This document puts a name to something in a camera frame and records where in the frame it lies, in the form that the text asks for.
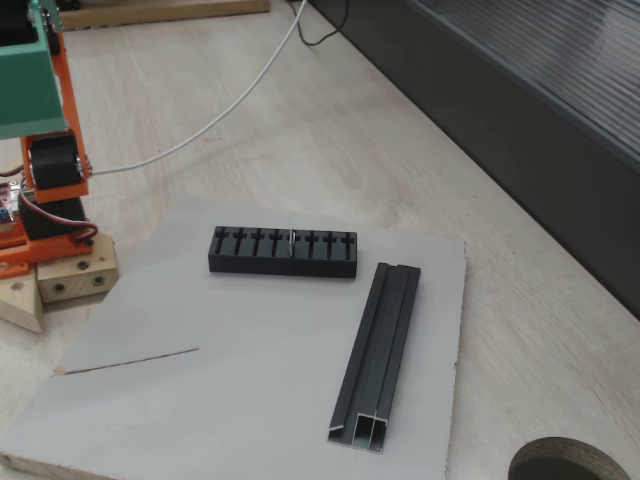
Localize black slotted holder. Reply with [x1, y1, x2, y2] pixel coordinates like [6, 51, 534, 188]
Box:
[206, 225, 359, 281]

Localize dark aluminium profile bar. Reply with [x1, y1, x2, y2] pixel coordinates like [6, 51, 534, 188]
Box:
[327, 262, 422, 455]

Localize grey painted board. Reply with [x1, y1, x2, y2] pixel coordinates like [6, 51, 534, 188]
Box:
[0, 195, 467, 480]

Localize wooden block with screws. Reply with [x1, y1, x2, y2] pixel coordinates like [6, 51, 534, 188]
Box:
[37, 232, 119, 305]

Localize wooden wedge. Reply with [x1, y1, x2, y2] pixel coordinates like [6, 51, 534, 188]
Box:
[0, 267, 45, 335]

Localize pink circuit board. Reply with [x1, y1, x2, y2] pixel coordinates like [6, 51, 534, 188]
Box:
[0, 174, 26, 234]

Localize white cable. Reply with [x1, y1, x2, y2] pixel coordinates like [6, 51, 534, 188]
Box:
[91, 0, 309, 176]

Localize black cable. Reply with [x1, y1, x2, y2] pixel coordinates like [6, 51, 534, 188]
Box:
[287, 0, 350, 47]

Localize base servo wire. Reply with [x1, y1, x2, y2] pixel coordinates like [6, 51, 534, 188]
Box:
[19, 192, 100, 246]

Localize round table cable hole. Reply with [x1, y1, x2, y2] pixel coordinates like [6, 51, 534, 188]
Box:
[507, 436, 634, 480]

